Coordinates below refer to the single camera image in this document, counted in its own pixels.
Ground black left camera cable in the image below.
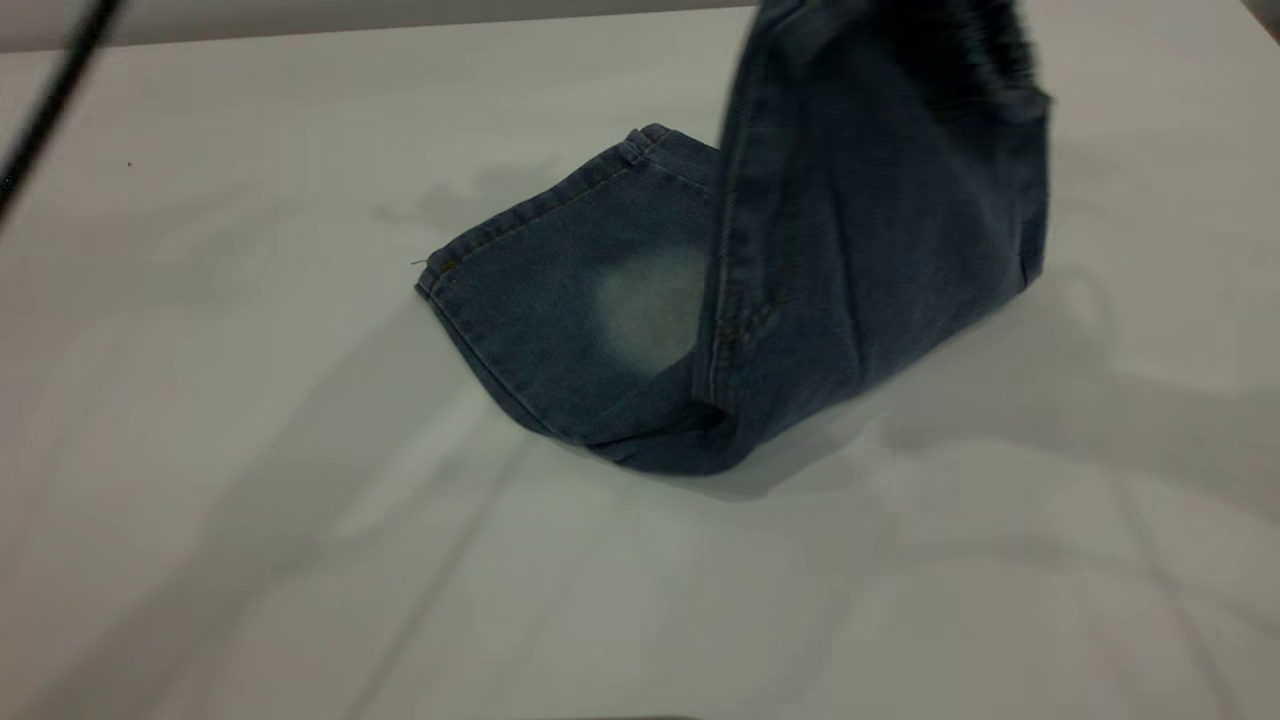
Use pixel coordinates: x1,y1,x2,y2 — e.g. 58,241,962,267
0,0,128,233

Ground blue denim shorts with print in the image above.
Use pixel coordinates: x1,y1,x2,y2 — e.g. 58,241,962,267
415,0,1053,477

